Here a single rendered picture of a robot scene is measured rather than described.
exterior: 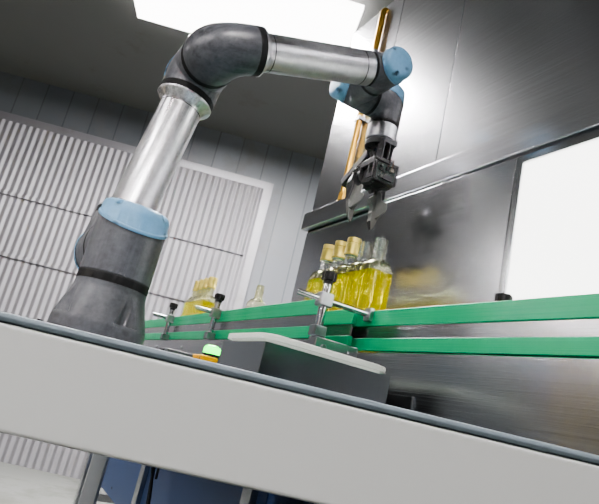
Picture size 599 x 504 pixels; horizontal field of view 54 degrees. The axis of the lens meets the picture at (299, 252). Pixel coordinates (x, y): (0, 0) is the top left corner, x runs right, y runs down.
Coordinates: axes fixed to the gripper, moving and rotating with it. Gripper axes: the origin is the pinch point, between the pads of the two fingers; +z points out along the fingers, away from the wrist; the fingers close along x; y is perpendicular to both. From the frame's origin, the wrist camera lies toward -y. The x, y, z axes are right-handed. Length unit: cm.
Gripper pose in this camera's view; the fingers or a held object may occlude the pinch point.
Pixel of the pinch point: (358, 221)
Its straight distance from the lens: 142.2
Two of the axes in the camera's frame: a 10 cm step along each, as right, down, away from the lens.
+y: 4.6, -1.3, -8.8
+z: -2.2, 9.4, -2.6
